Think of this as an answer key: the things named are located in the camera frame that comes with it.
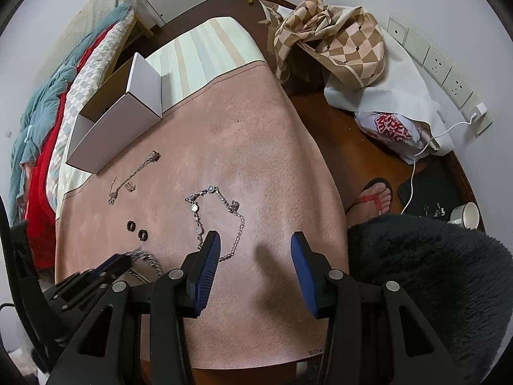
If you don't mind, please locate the thin silver pendant necklace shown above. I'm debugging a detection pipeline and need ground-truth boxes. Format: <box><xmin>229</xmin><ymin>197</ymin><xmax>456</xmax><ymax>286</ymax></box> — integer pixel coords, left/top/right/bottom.
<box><xmin>108</xmin><ymin>150</ymin><xmax>162</xmax><ymax>206</ymax></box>

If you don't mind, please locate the white wall socket strip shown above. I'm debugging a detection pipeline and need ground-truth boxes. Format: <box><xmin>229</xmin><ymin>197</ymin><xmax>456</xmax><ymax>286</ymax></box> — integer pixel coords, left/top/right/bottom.
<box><xmin>387</xmin><ymin>17</ymin><xmax>493</xmax><ymax>136</ymax></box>

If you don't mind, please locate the striped pink table mat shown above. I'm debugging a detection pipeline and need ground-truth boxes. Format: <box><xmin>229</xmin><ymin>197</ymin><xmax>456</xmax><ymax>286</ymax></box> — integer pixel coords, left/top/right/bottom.
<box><xmin>56</xmin><ymin>17</ymin><xmax>349</xmax><ymax>369</ymax></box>

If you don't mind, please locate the small silver earring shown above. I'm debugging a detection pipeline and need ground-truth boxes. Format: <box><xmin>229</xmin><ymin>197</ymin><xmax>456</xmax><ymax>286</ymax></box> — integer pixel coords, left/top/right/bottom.
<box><xmin>124</xmin><ymin>182</ymin><xmax>136</xmax><ymax>192</ymax></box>

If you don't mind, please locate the brown checkered cloth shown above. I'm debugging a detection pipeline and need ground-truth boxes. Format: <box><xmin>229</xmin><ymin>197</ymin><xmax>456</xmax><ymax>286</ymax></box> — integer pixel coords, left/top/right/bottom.
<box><xmin>260</xmin><ymin>0</ymin><xmax>386</xmax><ymax>90</ymax></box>

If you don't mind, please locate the white red printed bag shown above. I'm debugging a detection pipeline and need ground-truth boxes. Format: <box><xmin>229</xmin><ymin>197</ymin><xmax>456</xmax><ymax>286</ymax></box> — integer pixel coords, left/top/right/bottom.
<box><xmin>355</xmin><ymin>112</ymin><xmax>433</xmax><ymax>164</ymax></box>

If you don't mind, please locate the red bed blanket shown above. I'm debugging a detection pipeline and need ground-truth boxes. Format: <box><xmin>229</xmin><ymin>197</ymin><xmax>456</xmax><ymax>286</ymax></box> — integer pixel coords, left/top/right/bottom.
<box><xmin>23</xmin><ymin>23</ymin><xmax>118</xmax><ymax>271</ymax></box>

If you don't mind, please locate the chunky silver chain bracelet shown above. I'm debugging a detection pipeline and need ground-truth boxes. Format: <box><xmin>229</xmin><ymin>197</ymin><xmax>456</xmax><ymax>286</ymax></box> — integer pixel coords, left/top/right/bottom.
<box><xmin>123</xmin><ymin>247</ymin><xmax>164</xmax><ymax>285</ymax></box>

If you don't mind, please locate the teal quilted blanket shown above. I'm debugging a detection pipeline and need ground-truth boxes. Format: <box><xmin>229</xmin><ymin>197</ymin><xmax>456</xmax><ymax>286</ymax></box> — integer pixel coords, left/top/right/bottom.
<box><xmin>6</xmin><ymin>3</ymin><xmax>131</xmax><ymax>224</ymax></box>

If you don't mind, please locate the white cardboard box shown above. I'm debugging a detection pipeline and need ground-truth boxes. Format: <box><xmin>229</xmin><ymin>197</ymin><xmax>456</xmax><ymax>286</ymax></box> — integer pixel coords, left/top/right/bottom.
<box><xmin>66</xmin><ymin>53</ymin><xmax>163</xmax><ymax>174</ymax></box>

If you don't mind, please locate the white cloth sheet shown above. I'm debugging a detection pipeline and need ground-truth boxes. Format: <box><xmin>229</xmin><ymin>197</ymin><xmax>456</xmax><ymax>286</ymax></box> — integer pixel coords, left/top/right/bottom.
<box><xmin>324</xmin><ymin>30</ymin><xmax>454</xmax><ymax>156</ymax></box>

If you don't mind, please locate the foot in red sandal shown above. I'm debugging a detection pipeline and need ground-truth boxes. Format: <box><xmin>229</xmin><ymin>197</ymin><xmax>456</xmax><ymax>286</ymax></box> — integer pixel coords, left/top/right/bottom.
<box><xmin>345</xmin><ymin>177</ymin><xmax>393</xmax><ymax>228</ymax></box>

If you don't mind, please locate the black fluffy seat cover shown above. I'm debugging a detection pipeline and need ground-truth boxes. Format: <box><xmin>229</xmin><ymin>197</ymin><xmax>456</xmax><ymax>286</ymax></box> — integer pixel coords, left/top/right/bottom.
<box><xmin>347</xmin><ymin>215</ymin><xmax>512</xmax><ymax>384</ymax></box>

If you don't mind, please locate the white mug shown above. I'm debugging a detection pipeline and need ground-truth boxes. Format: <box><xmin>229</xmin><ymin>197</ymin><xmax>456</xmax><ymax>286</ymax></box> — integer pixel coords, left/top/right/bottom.
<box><xmin>449</xmin><ymin>202</ymin><xmax>480</xmax><ymax>229</ymax></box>

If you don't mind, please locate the silver charm chain necklace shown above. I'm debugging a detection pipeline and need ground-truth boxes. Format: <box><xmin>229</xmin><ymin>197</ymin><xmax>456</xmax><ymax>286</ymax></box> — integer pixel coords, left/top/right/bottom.
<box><xmin>184</xmin><ymin>185</ymin><xmax>246</xmax><ymax>263</ymax></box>

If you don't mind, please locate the white charger cable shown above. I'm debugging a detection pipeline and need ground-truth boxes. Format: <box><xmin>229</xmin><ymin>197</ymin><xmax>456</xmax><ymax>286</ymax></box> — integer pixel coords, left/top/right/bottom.
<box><xmin>399</xmin><ymin>102</ymin><xmax>488</xmax><ymax>216</ymax></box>

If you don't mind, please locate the checkered pastel bed sheet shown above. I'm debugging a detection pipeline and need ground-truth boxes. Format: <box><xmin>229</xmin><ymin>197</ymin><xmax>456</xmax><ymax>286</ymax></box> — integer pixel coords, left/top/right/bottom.
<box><xmin>45</xmin><ymin>8</ymin><xmax>135</xmax><ymax>215</ymax></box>

